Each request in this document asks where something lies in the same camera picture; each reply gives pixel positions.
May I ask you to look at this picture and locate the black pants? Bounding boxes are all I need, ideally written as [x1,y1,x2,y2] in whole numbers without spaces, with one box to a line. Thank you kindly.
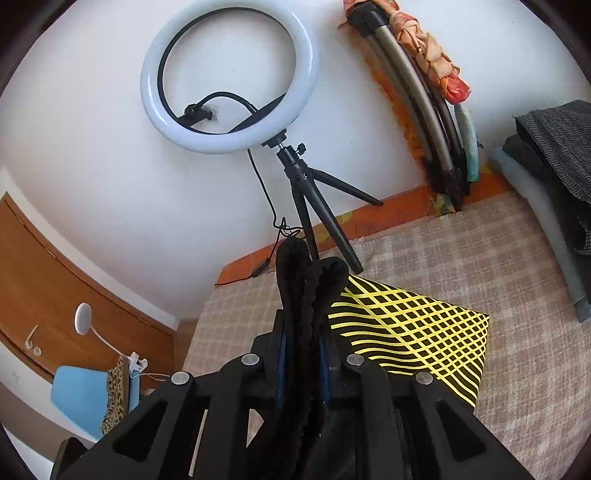
[259,237,352,480]

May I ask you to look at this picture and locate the light grey folded garment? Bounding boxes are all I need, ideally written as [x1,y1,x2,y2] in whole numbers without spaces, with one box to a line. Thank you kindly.
[488,147,591,322]

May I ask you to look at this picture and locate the blue chair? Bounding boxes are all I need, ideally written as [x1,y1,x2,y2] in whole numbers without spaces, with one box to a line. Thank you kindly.
[50,366,140,442]

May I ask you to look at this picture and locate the teal cloth strip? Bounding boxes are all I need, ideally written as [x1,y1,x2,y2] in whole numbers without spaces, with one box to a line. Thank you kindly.
[455,104,485,184]

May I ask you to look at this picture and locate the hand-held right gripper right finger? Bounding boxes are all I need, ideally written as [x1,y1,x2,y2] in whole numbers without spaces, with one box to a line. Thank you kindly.
[318,323,536,480]

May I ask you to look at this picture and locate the wooden door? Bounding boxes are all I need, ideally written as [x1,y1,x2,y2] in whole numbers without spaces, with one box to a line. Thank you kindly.
[0,191,180,385]

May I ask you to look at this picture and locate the black tripod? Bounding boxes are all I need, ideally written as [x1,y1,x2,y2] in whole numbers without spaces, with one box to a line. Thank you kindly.
[261,131,384,274]

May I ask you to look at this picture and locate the black gooseneck phone holder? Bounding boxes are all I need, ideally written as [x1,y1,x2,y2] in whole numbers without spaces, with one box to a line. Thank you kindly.
[182,91,288,131]

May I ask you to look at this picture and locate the white ring light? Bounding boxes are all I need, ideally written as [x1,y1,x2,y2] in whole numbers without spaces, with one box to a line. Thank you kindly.
[140,0,321,150]

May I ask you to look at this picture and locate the black mat with yellow grid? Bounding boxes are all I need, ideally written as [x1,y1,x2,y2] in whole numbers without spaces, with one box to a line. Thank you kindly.
[324,273,491,409]

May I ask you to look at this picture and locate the white clip lamp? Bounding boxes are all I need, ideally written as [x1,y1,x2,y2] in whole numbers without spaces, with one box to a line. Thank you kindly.
[75,303,149,376]

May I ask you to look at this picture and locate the orange mattress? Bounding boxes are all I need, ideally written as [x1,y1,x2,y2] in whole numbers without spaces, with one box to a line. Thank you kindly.
[214,51,511,288]

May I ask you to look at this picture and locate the beige plaid bed sheet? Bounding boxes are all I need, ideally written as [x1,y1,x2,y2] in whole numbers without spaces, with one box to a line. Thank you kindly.
[184,188,591,464]

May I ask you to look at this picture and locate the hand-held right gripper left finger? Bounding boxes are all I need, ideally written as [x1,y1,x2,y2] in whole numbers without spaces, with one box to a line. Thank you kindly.
[95,308,291,480]

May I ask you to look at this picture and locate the dark grey checked folded garment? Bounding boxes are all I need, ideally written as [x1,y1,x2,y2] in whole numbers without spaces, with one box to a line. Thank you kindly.
[502,100,591,256]

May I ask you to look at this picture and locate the folded metal frame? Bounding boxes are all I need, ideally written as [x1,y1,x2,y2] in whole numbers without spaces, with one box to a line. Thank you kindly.
[345,7,468,214]

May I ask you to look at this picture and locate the floral orange cloth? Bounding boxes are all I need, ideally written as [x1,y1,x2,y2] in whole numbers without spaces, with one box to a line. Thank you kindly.
[342,0,474,106]

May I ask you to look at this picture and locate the leopard print cloth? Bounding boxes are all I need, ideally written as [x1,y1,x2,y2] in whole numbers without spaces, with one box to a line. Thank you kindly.
[100,355,130,435]

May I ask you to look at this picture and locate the black power cable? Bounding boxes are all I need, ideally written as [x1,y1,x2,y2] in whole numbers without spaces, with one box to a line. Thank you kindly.
[246,148,301,283]

